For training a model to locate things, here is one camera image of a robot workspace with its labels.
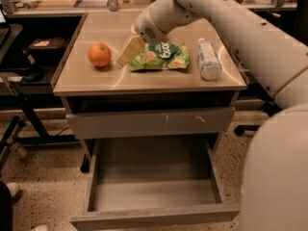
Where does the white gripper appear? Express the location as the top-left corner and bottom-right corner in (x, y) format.
(115, 6), (167, 67)

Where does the orange fruit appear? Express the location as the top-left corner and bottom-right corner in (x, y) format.
(88, 43), (112, 67)

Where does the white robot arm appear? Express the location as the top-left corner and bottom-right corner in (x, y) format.
(116, 0), (308, 231)

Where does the grey drawer cabinet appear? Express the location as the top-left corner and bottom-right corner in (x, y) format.
(50, 9), (249, 231)

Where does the closed grey top drawer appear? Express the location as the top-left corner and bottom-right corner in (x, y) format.
(66, 107), (235, 140)

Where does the open grey middle drawer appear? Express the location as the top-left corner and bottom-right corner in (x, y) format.
(70, 136), (240, 231)

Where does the green snack bag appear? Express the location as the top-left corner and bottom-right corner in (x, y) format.
(129, 42), (190, 72)

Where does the clear plastic water bottle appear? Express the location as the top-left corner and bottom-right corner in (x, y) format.
(197, 38), (222, 81)

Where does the black bag on shelf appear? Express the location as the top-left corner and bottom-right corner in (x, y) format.
(27, 38), (68, 65)

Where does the black desk leg frame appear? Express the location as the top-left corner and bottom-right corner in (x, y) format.
(0, 76), (77, 166)

